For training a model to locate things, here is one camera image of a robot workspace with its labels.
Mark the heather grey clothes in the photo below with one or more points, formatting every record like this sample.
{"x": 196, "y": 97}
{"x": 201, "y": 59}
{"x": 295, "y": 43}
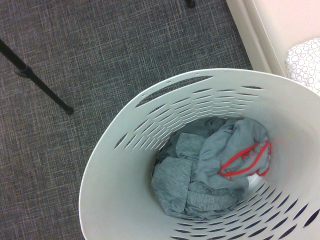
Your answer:
{"x": 175, "y": 185}

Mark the white perforated laundry basket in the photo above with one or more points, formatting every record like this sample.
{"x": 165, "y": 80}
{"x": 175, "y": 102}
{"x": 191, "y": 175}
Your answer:
{"x": 120, "y": 200}

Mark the white bed base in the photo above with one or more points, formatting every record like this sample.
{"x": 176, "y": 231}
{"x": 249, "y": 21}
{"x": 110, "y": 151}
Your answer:
{"x": 272, "y": 32}

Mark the white circle-print bed sheet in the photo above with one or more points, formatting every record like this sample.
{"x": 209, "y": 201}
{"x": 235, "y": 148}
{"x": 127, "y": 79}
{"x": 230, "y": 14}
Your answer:
{"x": 306, "y": 65}

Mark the black camera tripod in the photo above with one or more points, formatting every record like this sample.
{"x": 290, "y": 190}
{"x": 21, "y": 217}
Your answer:
{"x": 37, "y": 82}

